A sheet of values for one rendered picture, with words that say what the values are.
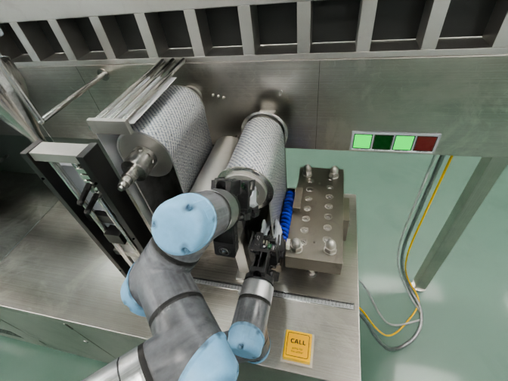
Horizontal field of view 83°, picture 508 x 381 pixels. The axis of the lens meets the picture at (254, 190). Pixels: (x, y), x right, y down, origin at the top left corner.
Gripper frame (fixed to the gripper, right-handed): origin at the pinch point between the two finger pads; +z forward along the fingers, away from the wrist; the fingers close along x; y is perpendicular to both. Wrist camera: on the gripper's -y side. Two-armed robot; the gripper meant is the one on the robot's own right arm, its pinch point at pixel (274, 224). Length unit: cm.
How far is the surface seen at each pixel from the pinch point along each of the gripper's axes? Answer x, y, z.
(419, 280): -71, -97, 46
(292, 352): -9.0, -16.6, -28.0
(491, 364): -102, -109, 12
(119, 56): 54, 37, 33
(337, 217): -18.2, -6.0, 10.1
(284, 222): -2.3, -4.9, 4.8
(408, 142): -37.3, 9.8, 29.4
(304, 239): -8.9, -6.0, 0.3
